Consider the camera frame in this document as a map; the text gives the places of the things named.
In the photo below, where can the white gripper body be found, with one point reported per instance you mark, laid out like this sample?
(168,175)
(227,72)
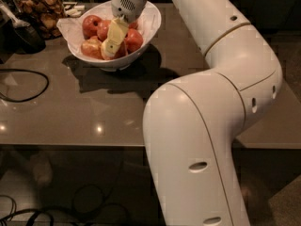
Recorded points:
(127,4)

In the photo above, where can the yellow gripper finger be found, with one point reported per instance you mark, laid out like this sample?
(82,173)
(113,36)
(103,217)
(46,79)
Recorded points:
(116,34)

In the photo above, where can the yellow red apple front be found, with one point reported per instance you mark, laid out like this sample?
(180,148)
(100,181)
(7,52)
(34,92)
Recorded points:
(122,52)

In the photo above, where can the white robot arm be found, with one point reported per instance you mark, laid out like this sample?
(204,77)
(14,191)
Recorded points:
(190,122)

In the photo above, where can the red yellow apple back right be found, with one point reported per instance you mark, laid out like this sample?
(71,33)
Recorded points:
(133,25)

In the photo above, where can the red apple centre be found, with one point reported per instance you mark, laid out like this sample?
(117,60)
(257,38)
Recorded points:
(102,29)

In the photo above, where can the red apple back left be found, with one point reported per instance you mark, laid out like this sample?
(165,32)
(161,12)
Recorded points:
(90,25)

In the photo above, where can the orange apple front left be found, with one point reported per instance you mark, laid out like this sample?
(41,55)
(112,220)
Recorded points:
(92,47)

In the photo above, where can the white ceramic bowl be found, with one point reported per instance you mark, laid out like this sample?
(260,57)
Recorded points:
(110,65)

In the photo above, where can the white paper bowl liner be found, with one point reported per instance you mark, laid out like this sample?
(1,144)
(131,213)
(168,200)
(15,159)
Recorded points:
(71,28)

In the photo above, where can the white items behind bowl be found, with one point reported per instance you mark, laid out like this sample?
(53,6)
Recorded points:
(74,10)

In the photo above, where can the glass jar of chips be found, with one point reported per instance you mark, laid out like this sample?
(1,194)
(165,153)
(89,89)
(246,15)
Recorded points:
(44,14)

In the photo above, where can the black round appliance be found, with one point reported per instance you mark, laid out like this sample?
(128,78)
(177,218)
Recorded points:
(30,40)

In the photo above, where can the white spoon handle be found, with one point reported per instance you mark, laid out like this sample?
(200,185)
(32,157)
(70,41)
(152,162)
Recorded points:
(17,23)

